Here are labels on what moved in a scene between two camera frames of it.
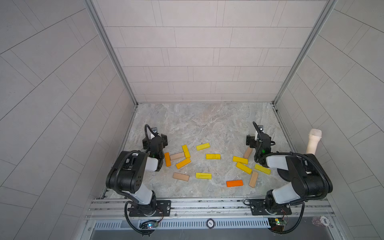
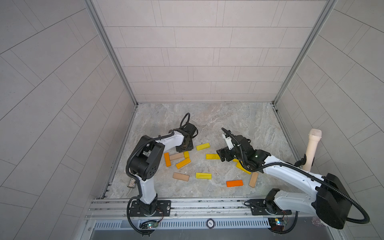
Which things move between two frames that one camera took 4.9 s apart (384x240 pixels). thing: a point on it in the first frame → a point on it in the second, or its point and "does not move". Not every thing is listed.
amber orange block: x=183 y=163 does not move
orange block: x=168 y=160 does not move
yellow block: x=203 y=146 does not move
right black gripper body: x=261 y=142 → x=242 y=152
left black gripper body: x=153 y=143 → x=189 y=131
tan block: x=176 y=155 does not move
